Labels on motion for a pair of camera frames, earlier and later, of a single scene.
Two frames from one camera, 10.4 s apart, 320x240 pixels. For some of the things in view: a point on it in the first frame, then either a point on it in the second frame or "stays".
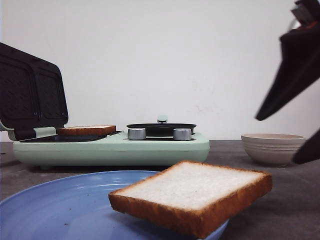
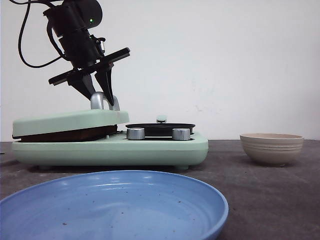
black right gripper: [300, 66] to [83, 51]
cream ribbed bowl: [272, 149] stays
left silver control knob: [136, 133] stays
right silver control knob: [182, 134] stays
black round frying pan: [162, 128] stays
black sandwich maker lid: [33, 93] to [101, 114]
